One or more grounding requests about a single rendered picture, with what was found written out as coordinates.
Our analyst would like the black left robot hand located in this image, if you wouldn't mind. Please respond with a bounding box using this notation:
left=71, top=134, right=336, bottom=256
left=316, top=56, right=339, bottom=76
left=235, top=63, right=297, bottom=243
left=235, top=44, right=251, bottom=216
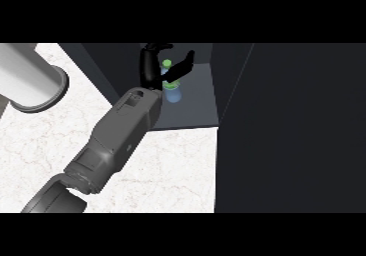
left=139, top=42, right=196, bottom=91

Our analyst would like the white cylinder with grey rim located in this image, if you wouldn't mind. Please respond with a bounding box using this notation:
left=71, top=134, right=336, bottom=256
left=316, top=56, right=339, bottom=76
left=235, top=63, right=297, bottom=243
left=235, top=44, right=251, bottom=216
left=0, top=42, right=71, bottom=114

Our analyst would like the dark grey cabinet door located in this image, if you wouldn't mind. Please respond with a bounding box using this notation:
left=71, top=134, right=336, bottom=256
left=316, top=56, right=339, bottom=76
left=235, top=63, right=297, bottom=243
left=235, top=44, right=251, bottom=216
left=212, top=42, right=366, bottom=214

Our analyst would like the dark grey cabinet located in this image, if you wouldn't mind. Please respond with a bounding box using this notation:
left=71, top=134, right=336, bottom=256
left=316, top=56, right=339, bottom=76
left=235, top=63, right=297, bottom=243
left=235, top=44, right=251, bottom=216
left=59, top=42, right=254, bottom=132

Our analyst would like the clear bottled water green label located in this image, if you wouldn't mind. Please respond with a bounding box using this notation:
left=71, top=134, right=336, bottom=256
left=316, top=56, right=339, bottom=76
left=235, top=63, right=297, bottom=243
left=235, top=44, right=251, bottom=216
left=158, top=58, right=184, bottom=104

